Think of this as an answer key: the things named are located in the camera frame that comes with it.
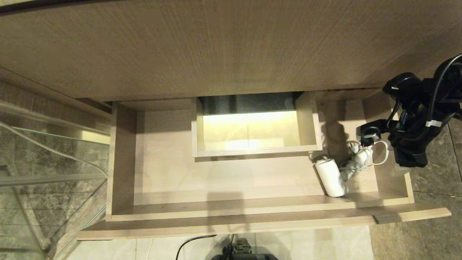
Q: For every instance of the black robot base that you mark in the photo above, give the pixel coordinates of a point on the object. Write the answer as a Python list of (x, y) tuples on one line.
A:
[(245, 252)]

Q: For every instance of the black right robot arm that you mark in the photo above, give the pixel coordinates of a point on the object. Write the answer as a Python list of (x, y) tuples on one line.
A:
[(422, 112)]

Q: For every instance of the white hair dryer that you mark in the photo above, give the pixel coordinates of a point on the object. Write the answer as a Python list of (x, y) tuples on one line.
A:
[(332, 177)]

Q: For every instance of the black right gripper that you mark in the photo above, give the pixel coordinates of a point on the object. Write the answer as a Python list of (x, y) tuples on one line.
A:
[(371, 131)]

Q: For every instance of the beige wooden drawer front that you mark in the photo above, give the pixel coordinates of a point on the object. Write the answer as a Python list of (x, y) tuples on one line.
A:
[(252, 180)]

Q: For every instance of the framed glass shower door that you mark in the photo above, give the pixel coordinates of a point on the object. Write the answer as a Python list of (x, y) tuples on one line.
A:
[(36, 198)]

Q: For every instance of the beige wooden vanity cabinet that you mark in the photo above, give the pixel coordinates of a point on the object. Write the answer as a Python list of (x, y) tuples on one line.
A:
[(216, 43)]

